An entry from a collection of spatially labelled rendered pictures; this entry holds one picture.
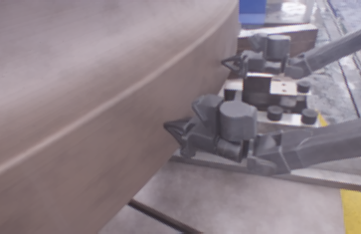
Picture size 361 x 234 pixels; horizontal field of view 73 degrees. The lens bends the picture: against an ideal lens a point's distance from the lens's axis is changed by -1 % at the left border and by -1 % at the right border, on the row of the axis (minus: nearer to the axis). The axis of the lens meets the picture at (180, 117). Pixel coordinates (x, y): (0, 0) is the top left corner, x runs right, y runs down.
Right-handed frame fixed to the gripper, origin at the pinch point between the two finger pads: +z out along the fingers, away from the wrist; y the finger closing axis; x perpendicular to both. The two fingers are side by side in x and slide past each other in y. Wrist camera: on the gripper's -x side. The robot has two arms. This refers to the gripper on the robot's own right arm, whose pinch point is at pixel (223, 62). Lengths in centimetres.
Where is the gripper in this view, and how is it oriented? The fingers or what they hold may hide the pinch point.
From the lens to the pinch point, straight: 92.4
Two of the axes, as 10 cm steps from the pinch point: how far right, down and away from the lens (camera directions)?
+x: 0.9, 8.2, 5.7
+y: -3.8, 5.6, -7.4
